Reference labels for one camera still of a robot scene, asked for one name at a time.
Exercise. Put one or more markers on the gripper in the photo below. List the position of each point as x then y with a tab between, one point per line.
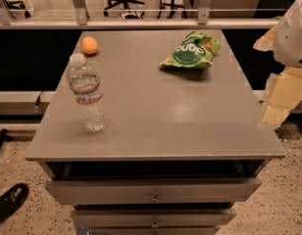
292	44

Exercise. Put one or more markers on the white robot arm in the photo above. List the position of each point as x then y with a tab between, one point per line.
285	38

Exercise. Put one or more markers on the clear plastic water bottle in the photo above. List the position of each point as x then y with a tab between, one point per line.
85	83

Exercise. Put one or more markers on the green snack bag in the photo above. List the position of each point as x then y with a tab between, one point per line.
196	51

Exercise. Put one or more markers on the grey drawer cabinet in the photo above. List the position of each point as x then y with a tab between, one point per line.
164	124

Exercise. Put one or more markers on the top grey drawer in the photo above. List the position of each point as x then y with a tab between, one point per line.
152	191

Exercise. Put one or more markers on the grey drawer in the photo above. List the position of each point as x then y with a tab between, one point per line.
152	191
152	218

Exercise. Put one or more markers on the orange fruit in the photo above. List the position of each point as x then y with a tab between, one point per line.
89	45

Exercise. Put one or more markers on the metal glass railing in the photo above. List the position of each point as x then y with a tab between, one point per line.
88	14

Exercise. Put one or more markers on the black pole on floor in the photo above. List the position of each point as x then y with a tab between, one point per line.
3	136

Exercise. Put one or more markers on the black leather shoe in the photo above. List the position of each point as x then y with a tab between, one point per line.
12	200

